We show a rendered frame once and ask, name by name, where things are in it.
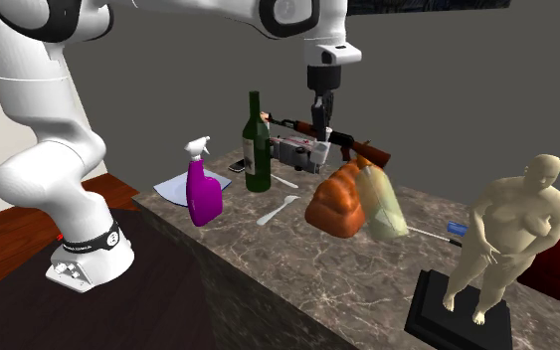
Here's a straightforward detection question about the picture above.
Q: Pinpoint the brown and black toy rifle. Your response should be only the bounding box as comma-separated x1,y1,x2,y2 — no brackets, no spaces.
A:
260,110,392,169

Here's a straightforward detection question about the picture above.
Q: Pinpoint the translucent pale green bottle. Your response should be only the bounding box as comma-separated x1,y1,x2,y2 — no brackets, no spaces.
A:
354,164,410,242

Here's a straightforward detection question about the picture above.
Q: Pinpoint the white plastic spoon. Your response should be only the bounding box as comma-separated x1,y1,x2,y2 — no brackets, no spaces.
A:
270,172,299,190

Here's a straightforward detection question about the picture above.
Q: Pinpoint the pale blue plate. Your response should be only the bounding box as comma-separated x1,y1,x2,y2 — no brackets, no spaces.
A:
152,168,233,208

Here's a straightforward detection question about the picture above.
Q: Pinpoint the purple spray bottle white head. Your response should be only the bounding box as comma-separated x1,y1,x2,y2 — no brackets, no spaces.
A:
184,135,224,228

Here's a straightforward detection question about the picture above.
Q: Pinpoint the beige figure on black base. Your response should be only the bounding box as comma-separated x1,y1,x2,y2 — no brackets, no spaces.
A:
403,153,560,350

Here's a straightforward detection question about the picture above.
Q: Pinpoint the green wine bottle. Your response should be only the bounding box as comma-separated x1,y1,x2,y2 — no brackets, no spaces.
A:
242,89,273,194

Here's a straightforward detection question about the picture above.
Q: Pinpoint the dark robot stand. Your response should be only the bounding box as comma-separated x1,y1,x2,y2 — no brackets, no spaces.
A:
0,208,224,350

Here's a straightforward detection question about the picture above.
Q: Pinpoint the brown bread loaf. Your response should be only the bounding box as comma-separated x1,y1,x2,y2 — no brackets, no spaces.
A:
303,154,374,240

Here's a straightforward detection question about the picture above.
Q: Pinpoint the blue handled screwdriver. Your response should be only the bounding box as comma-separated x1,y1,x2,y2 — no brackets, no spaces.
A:
405,221,470,249

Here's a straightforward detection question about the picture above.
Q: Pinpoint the grey box-shaped machine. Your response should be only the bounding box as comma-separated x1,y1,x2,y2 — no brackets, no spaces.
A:
270,126,333,175

